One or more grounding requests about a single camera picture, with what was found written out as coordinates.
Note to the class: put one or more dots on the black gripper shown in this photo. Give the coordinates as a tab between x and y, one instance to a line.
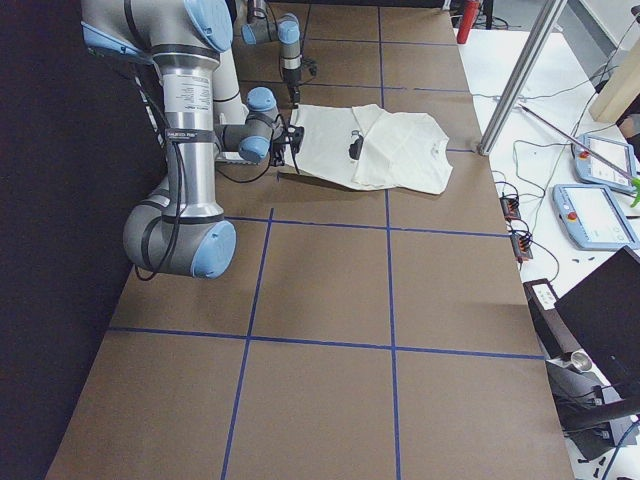
276	156
291	81

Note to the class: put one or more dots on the cream long sleeve shirt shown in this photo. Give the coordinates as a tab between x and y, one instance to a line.
368	148

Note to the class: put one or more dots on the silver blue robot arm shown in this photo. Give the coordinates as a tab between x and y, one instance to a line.
262	26
180	228

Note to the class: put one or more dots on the red fire extinguisher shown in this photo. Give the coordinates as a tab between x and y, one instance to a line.
467	20

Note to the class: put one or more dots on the upper orange black connector box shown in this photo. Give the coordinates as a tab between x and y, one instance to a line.
510	208

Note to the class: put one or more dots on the orange black connector box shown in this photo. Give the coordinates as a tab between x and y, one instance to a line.
510	208
521	245

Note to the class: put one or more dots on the lower orange black connector box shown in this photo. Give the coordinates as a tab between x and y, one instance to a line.
521	245

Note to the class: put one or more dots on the near teach pendant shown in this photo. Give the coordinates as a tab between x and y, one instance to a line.
592	217

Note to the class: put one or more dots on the wooden board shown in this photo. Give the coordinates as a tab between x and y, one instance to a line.
620	91

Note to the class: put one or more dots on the black box with white label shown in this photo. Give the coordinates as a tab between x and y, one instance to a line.
553	333

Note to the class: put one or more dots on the green tipped grabber stick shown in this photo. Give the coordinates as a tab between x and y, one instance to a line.
634	182

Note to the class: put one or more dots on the black monitor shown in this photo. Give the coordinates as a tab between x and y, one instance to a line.
602	313

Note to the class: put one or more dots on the black monitor stand base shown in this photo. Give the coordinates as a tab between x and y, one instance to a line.
593	415

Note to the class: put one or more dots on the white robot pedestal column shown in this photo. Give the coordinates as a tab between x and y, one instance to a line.
227	100

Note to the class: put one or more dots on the aluminium frame post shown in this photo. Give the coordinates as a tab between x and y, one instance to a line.
532	49

